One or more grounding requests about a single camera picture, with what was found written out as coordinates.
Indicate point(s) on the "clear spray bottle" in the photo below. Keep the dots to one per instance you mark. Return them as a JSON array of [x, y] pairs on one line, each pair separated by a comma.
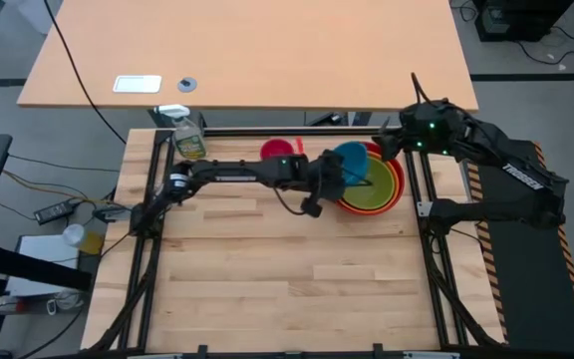
[[188, 138]]

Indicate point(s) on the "white box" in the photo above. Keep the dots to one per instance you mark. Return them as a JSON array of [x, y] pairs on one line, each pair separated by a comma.
[[43, 254]]

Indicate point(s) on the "large orange plastic bowl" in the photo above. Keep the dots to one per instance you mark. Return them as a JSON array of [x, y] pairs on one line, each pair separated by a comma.
[[395, 187]]

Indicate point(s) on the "small pink plastic bowl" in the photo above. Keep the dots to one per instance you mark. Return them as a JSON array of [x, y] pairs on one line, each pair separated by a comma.
[[277, 148]]

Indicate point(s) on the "green plastic bowl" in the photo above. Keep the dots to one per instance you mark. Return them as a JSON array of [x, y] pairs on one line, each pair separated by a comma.
[[376, 189]]

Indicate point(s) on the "grey round desk grommet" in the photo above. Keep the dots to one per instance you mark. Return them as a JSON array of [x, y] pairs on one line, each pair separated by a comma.
[[187, 84]]

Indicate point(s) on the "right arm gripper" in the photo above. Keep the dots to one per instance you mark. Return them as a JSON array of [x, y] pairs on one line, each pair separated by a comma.
[[429, 129]]

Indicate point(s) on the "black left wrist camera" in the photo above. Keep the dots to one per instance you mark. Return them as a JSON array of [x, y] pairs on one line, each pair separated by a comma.
[[312, 207]]

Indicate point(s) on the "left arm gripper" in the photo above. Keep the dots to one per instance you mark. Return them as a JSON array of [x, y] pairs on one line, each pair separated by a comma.
[[329, 174]]

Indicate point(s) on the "black hazard-striped floor mat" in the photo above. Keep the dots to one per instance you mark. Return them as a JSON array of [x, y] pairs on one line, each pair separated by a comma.
[[531, 279]]

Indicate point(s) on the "black aluminium rig frame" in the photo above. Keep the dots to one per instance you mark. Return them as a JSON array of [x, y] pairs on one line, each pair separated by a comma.
[[267, 131]]

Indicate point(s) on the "stacked red yellow green bowls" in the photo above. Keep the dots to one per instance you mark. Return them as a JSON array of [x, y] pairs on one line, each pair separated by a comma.
[[402, 172]]

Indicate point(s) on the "light wood desk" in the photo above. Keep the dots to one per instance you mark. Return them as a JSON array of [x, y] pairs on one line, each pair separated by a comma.
[[247, 50]]

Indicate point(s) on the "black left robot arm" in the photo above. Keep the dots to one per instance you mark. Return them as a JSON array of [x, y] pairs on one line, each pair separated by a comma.
[[237, 172]]

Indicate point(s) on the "black equipment case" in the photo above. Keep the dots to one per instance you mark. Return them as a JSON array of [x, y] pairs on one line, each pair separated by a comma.
[[521, 17]]

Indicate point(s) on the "clear plastic bottle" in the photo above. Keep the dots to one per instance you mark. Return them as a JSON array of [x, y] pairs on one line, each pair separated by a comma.
[[80, 238]]

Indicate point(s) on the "blue plastic bowl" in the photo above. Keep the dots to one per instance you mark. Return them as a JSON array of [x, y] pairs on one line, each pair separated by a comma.
[[352, 157]]

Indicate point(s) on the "black power adapter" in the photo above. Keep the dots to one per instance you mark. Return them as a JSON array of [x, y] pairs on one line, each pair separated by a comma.
[[54, 212]]

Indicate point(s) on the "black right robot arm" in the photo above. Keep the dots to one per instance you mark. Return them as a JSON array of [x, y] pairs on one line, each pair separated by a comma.
[[516, 174]]

